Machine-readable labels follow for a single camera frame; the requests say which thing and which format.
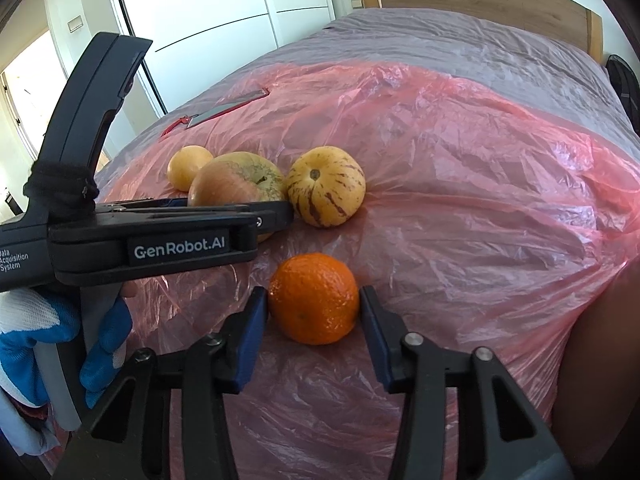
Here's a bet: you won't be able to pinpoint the black backpack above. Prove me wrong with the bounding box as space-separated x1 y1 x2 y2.
605 54 640 136

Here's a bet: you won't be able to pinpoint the white wardrobe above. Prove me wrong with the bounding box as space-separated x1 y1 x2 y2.
102 0 336 116

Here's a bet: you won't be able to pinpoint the small round yellow fruit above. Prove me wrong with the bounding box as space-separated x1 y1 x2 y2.
166 145 214 192

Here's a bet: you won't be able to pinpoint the pink plastic sheet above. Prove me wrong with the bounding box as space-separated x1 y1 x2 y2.
42 62 640 480

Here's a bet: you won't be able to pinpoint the black and silver kettle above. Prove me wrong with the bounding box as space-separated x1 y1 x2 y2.
550 272 640 480

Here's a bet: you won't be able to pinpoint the large reddish green apple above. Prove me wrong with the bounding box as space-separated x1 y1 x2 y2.
187 152 288 243

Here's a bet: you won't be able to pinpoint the person's left hand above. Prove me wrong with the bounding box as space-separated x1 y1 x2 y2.
0 280 140 411

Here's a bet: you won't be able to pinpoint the orange tangerine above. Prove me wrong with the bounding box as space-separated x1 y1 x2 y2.
268 252 361 346

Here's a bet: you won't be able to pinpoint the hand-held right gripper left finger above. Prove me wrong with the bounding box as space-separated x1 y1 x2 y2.
50 286 270 480

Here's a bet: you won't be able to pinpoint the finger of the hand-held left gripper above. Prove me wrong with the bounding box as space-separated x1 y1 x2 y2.
97 198 191 210
190 200 294 236

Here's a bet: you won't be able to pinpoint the red-edged flat tool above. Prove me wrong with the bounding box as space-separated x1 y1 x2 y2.
161 87 271 137

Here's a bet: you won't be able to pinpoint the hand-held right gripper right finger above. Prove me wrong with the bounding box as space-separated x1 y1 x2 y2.
359 285 576 480

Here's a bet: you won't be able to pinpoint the striped yellow pepino melon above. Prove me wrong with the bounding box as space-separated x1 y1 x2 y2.
285 146 367 228

